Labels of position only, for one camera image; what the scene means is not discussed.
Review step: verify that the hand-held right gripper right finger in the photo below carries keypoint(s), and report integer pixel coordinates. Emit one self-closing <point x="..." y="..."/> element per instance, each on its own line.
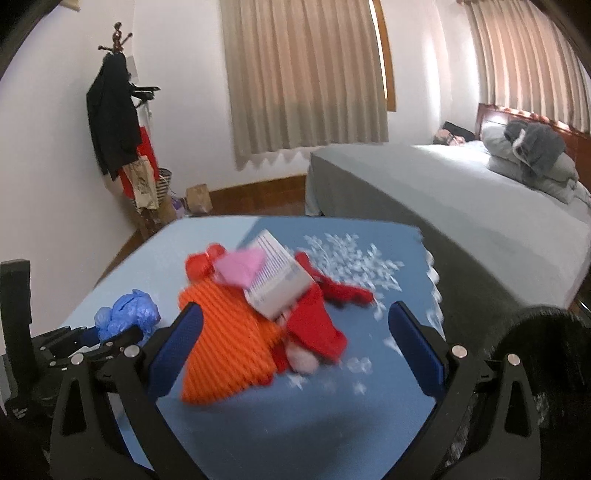
<point x="418" y="355"/>

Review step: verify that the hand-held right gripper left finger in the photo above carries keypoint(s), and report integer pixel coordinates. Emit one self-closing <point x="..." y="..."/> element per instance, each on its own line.
<point x="178" y="344"/>

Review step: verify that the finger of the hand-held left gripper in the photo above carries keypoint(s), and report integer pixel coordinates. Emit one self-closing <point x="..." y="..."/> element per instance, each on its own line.
<point x="121" y="336"/>
<point x="64" y="339"/>

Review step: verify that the blue plastic bag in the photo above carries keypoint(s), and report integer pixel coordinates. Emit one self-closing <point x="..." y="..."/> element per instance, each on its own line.
<point x="129" y="309"/>

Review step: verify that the orange knitted cloth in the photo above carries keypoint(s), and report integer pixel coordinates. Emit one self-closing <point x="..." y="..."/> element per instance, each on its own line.
<point x="221" y="350"/>

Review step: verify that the red plastic bag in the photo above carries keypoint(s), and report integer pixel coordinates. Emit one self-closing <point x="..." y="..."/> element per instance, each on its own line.
<point x="198" y="267"/>

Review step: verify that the red cloth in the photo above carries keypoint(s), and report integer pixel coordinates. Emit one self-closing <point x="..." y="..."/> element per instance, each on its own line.
<point x="318" y="323"/>
<point x="351" y="295"/>

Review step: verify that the pink cloth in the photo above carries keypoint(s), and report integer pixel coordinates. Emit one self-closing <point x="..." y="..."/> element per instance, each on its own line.
<point x="238" y="267"/>

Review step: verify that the white ribbed box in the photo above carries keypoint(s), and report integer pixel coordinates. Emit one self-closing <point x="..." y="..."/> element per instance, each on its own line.
<point x="277" y="281"/>

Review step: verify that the blue leaf print tablecloth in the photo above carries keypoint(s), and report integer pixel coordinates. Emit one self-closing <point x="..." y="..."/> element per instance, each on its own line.
<point x="323" y="415"/>

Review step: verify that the brown cardboard box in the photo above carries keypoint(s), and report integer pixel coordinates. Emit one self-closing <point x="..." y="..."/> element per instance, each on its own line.
<point x="159" y="217"/>

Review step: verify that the purple white appliance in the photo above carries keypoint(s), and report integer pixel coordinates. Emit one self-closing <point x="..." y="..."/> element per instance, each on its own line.
<point x="179" y="207"/>

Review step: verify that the brown paper bag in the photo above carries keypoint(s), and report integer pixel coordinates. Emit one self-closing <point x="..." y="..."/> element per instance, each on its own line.
<point x="198" y="198"/>

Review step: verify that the beige tote bag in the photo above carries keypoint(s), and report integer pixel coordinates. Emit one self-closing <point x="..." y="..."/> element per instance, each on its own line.
<point x="141" y="182"/>

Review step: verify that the striped woven bag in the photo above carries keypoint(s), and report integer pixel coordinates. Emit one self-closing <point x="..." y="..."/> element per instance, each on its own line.
<point x="165" y="182"/>

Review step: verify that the grey bed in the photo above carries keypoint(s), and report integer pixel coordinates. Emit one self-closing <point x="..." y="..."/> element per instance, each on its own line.
<point x="438" y="184"/>

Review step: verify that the red paper bag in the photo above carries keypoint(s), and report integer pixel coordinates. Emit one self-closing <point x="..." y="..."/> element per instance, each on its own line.
<point x="147" y="147"/>

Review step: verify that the black coat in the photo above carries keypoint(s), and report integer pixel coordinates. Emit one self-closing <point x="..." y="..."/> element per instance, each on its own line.
<point x="111" y="120"/>

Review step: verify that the black pink bag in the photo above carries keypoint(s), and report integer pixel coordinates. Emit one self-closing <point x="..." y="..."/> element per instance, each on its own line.
<point x="450" y="134"/>

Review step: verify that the grey plush blanket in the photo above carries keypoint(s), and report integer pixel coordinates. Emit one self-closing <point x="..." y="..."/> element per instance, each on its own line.
<point x="538" y="143"/>

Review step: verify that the black clothes hanger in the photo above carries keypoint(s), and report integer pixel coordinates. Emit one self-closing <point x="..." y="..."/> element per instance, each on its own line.
<point x="143" y="90"/>

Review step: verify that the wooden headboard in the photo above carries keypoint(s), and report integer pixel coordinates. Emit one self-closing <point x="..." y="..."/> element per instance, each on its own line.
<point x="489" y="115"/>

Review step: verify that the beige curtain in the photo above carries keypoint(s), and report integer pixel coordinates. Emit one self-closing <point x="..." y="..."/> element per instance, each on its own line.
<point x="521" y="60"/>
<point x="300" y="83"/>

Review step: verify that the wooden coat rack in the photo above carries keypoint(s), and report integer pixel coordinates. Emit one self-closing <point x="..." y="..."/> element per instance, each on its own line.
<point x="121" y="39"/>

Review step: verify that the wooden window frame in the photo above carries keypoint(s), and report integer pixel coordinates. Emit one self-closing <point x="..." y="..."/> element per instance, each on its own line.
<point x="385" y="55"/>

